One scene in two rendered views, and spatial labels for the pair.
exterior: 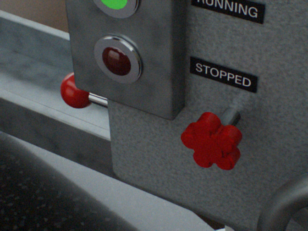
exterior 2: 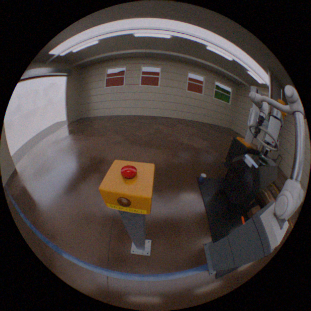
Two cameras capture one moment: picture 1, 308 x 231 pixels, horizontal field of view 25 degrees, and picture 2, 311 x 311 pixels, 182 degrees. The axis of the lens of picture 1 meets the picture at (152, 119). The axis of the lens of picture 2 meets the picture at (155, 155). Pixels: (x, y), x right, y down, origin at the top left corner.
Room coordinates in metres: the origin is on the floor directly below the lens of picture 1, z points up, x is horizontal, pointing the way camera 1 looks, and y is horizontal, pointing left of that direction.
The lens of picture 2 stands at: (1.20, 1.79, 1.25)
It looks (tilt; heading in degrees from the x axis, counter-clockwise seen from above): 31 degrees down; 310
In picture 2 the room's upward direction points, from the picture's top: 5 degrees clockwise
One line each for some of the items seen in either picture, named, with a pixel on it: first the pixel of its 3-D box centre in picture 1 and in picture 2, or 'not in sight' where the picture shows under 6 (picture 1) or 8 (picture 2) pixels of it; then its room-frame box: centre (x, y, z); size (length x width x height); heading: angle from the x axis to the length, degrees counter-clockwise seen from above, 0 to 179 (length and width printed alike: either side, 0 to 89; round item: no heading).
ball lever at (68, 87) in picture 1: (101, 97); not in sight; (0.44, 0.04, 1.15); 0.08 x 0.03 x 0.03; 60
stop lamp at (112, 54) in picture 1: (118, 59); not in sight; (0.36, 0.02, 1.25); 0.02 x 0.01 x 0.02; 60
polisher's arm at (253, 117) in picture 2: not in sight; (261, 123); (0.54, -0.80, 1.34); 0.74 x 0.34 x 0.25; 163
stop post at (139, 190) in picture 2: not in sight; (138, 235); (1.37, 1.69, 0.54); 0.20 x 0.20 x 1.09; 40
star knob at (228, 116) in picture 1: (219, 129); not in sight; (0.33, -0.04, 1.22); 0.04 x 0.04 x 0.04; 60
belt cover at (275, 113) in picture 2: not in sight; (278, 119); (0.26, -0.41, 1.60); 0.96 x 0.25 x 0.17; 60
